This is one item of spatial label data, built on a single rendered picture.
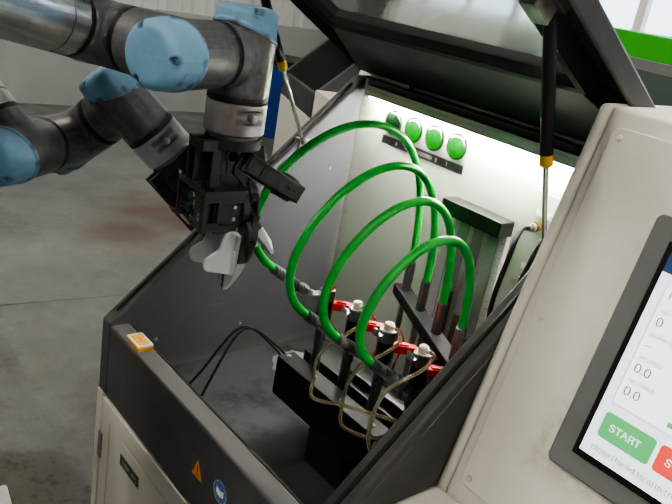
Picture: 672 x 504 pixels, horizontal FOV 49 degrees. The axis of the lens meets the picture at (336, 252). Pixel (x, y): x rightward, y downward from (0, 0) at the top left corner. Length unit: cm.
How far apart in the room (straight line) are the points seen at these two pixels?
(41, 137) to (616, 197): 74
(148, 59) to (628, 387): 67
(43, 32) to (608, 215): 70
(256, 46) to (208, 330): 86
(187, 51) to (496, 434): 65
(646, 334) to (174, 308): 93
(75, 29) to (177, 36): 12
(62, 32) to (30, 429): 214
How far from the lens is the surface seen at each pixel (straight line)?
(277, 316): 170
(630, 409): 98
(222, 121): 90
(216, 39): 83
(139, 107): 105
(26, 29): 82
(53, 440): 279
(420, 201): 112
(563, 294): 103
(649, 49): 388
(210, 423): 123
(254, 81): 89
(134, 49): 81
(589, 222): 102
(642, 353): 97
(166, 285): 150
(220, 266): 97
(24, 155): 99
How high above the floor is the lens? 165
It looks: 21 degrees down
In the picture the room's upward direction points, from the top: 10 degrees clockwise
